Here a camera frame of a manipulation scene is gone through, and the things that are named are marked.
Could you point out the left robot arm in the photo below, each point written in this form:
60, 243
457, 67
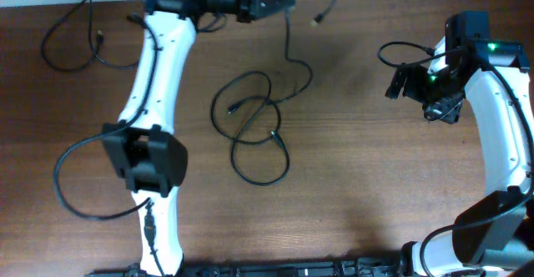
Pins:
141, 145

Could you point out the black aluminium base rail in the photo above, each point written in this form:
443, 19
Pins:
362, 267

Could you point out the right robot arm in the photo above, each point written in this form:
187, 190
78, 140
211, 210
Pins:
468, 66

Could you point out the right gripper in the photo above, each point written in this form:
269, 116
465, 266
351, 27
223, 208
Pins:
445, 111

